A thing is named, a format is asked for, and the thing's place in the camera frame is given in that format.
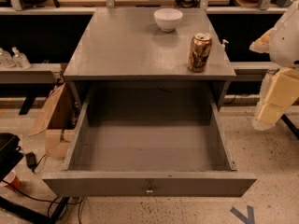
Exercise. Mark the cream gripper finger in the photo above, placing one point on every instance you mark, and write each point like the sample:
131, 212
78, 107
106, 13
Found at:
266, 116
261, 45

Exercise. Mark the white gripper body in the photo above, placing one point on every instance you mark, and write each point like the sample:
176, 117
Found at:
286, 46

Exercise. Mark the orange soda can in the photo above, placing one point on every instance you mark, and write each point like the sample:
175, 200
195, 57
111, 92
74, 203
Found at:
201, 45

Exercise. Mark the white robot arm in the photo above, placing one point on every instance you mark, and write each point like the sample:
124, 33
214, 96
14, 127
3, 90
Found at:
283, 47

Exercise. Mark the grey open top drawer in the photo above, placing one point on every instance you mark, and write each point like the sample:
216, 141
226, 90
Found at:
149, 142

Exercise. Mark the black chair leg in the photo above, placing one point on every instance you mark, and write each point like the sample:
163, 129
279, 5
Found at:
291, 126

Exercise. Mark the small white pump bottle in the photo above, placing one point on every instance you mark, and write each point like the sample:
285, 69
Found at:
224, 44

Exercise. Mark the white ceramic bowl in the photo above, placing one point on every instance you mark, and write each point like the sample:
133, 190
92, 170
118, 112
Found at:
168, 19

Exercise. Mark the grey cabinet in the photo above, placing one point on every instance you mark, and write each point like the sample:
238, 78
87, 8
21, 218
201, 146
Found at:
126, 43

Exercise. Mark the brown cardboard box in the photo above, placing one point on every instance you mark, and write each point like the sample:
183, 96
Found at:
54, 120

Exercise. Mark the clear sanitizer bottle right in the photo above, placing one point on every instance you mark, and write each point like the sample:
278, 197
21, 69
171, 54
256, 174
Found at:
20, 59

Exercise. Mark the clear sanitizer bottle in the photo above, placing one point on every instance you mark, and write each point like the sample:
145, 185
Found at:
6, 59
20, 59

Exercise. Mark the black power adapter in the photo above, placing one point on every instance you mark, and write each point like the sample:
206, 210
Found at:
31, 160

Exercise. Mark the clear sanitizer bottle left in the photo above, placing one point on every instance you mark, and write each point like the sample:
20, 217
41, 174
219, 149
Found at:
6, 59

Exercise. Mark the red plastic cup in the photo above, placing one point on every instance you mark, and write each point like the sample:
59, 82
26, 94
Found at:
11, 181

